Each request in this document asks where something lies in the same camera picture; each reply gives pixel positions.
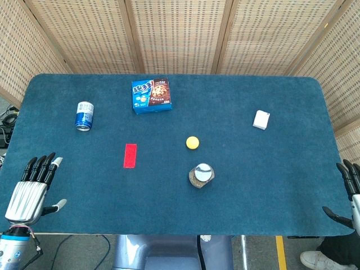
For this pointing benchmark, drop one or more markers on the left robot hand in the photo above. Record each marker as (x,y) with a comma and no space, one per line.
(26,197)

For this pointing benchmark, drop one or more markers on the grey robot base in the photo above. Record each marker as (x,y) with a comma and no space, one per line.
(174,253)

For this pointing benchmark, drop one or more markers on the black trouser leg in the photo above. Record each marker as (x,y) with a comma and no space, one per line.
(341,247)

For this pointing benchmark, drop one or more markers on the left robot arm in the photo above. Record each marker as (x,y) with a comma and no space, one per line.
(12,247)

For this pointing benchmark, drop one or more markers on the blue cookie box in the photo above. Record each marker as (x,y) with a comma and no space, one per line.
(151,95)

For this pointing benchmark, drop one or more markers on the glass jar with black lid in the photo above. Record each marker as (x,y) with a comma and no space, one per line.
(201,175)

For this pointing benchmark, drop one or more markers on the white sneaker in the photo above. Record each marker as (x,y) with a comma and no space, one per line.
(320,260)

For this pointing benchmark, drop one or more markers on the red rectangular card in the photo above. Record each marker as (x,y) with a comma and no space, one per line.
(130,155)

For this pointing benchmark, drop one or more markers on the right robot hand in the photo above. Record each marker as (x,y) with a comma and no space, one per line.
(350,182)

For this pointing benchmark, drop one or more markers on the blue and white drink can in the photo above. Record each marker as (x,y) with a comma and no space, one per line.
(84,116)

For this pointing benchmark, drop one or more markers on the yellow ball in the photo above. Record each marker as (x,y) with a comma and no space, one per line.
(192,142)

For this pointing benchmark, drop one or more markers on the blue table cloth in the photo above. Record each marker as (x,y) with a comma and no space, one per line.
(174,157)

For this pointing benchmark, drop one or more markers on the woven bamboo folding screen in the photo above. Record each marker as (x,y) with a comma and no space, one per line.
(180,33)

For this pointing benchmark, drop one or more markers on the white tissue pack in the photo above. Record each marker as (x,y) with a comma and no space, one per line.
(261,120)

